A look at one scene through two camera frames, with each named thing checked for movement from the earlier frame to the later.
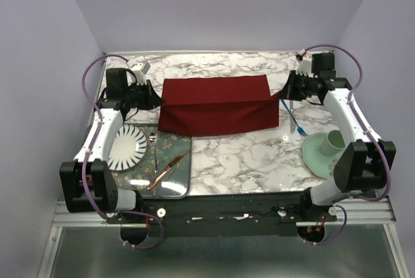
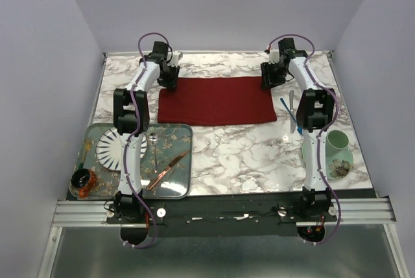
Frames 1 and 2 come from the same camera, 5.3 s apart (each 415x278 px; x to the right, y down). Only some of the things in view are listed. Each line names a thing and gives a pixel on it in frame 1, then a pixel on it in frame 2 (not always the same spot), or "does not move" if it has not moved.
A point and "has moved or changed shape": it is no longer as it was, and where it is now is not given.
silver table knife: [292, 125] does not move
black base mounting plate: [225, 214] does not move
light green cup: [334, 143] does not move
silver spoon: [154, 138] does not move
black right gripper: [290, 92] -> [265, 70]
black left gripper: [152, 99] -> [171, 83]
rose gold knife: [171, 164] does not move
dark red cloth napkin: [203, 106] has moved or changed shape
